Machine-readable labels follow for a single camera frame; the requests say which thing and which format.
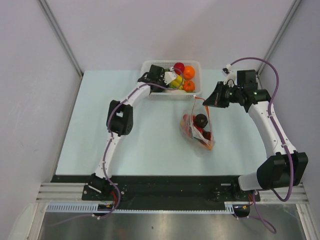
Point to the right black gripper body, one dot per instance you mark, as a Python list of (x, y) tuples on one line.
[(226, 94)]

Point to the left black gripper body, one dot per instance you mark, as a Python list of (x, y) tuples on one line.
[(161, 82)]

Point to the dark mangosteen toy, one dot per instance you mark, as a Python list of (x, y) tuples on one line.
[(200, 121)]

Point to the clear zip top bag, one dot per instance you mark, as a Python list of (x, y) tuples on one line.
[(195, 107)]

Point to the red strawberry bunch toy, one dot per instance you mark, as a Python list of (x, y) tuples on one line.
[(187, 125)]

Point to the brown steak slice toy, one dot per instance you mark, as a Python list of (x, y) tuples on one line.
[(204, 138)]

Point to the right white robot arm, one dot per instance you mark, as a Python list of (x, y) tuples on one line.
[(284, 166)]

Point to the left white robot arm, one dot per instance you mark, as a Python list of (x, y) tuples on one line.
[(120, 121)]

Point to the yellow banana bunch toy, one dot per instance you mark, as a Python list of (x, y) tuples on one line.
[(177, 83)]

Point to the white radish toy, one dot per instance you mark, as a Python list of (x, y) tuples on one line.
[(175, 91)]

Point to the red apple toy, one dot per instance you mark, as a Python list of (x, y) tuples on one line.
[(179, 68)]

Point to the small tangerine toy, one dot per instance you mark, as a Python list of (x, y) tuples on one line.
[(189, 86)]

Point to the orange fruit toy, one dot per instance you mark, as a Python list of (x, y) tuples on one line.
[(189, 72)]

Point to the white plastic basket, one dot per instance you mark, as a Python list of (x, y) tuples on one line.
[(183, 78)]

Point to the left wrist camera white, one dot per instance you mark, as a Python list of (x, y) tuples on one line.
[(169, 75)]

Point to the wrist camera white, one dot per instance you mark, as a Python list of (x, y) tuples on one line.
[(229, 74), (169, 75)]

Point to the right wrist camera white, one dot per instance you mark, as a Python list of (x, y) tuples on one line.
[(229, 74)]

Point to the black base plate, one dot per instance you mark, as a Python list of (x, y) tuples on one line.
[(169, 193)]

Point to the aluminium frame rail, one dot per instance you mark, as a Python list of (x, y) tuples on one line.
[(60, 192)]

